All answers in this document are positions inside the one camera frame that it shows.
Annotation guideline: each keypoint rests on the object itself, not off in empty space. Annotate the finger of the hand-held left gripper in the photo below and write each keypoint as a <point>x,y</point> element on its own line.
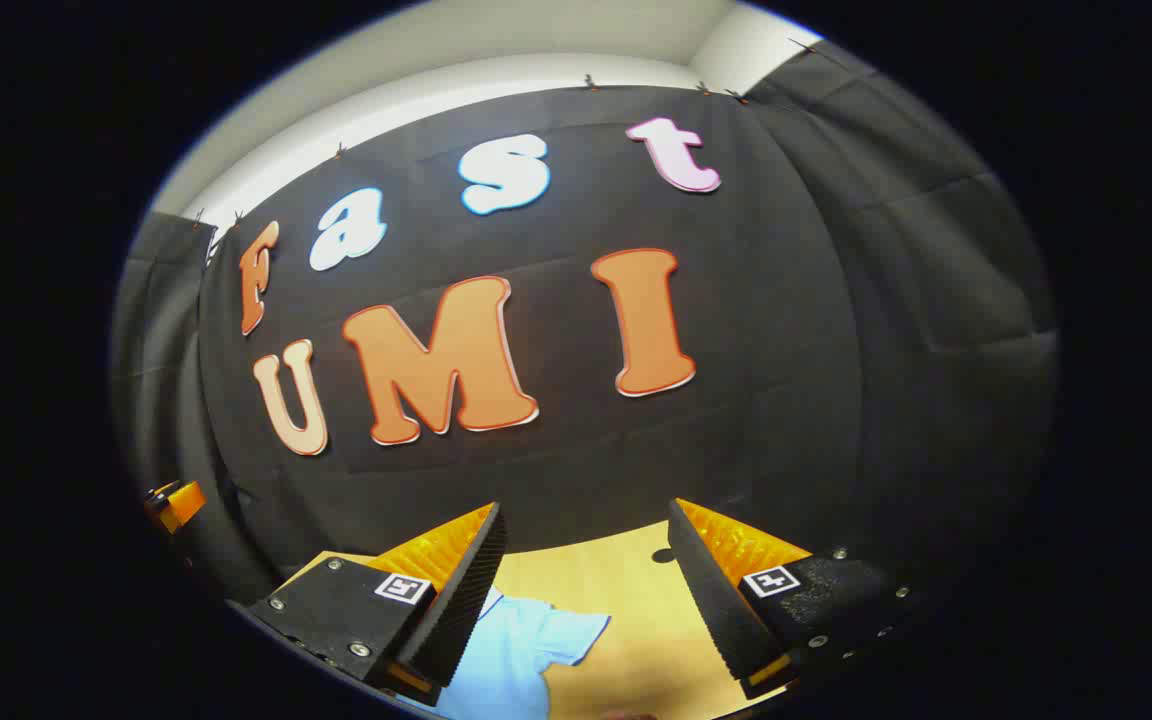
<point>178,506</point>

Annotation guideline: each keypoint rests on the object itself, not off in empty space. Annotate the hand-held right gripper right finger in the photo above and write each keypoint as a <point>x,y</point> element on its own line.
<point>711,600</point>

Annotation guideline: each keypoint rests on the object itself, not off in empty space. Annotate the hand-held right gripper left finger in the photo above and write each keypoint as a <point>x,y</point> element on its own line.
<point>461,600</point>

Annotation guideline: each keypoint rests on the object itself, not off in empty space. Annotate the black backdrop cloth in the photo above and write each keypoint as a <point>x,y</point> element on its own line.
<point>736,450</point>

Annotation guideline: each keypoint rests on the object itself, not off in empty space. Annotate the light blue T-shirt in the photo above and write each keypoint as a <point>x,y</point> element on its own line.
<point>516,660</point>

